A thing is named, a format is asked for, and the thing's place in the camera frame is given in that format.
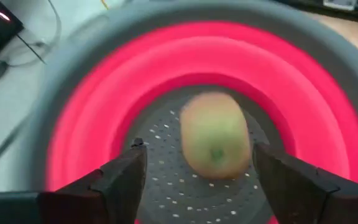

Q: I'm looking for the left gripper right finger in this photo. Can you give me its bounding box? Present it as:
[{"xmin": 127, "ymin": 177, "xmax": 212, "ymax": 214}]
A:
[{"xmin": 252, "ymin": 142, "xmax": 340, "ymax": 224}]

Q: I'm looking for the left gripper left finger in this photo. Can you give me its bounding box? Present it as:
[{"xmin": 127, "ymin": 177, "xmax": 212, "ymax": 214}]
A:
[{"xmin": 37, "ymin": 138, "xmax": 148, "ymax": 224}]

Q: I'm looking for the brown green kiwi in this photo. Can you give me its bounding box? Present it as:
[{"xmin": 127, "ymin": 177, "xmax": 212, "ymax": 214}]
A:
[{"xmin": 178, "ymin": 91, "xmax": 252, "ymax": 180}]

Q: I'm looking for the red and grey colander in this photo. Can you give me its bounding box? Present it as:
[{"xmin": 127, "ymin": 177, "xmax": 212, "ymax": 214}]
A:
[{"xmin": 26, "ymin": 0, "xmax": 358, "ymax": 224}]

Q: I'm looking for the white box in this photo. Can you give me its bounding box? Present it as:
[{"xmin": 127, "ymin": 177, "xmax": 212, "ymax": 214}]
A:
[{"xmin": 323, "ymin": 0, "xmax": 358, "ymax": 10}]

